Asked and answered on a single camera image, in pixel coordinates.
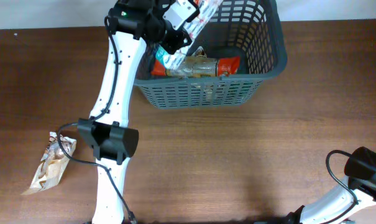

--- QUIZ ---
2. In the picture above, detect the red spaghetti packet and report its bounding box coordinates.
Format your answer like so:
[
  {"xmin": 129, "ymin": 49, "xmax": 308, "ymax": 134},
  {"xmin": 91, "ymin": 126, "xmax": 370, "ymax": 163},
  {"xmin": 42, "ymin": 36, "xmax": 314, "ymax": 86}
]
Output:
[{"xmin": 151, "ymin": 57, "xmax": 241, "ymax": 78}]

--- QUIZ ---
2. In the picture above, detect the Kleenex tissue multipack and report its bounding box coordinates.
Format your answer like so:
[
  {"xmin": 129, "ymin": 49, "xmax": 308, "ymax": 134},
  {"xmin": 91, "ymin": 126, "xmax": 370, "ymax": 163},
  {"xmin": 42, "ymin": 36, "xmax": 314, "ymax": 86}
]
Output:
[{"xmin": 155, "ymin": 0, "xmax": 222, "ymax": 69}]

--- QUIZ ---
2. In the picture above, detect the grey plastic shopping basket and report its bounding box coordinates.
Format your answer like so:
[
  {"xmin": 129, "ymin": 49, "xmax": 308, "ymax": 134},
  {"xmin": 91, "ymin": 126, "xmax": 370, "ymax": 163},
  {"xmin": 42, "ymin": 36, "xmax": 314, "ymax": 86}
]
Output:
[{"xmin": 134, "ymin": 0, "xmax": 287, "ymax": 109}]

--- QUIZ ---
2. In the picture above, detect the brown snack wrapper packet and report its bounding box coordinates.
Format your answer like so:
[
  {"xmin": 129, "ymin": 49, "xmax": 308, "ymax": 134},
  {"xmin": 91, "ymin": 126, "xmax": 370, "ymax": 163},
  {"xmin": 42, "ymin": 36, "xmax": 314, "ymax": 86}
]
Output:
[{"xmin": 21, "ymin": 132, "xmax": 69, "ymax": 195}]

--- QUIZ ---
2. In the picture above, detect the rice ball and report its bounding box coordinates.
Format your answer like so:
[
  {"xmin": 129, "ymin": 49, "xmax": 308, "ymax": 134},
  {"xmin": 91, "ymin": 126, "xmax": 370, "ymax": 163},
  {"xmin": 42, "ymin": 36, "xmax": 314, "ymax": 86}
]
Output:
[{"xmin": 192, "ymin": 46, "xmax": 207, "ymax": 58}]

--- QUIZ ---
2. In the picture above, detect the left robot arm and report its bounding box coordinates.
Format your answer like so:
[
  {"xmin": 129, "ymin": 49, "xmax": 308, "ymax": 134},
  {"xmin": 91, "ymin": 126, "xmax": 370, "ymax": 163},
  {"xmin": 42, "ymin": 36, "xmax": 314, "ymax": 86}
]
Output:
[{"xmin": 77, "ymin": 1, "xmax": 199, "ymax": 224}]

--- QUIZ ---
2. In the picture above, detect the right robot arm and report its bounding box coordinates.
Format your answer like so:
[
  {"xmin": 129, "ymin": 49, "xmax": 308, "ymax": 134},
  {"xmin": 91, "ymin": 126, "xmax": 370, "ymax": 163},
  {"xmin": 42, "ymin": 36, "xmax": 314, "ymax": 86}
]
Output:
[{"xmin": 269, "ymin": 146, "xmax": 376, "ymax": 224}]

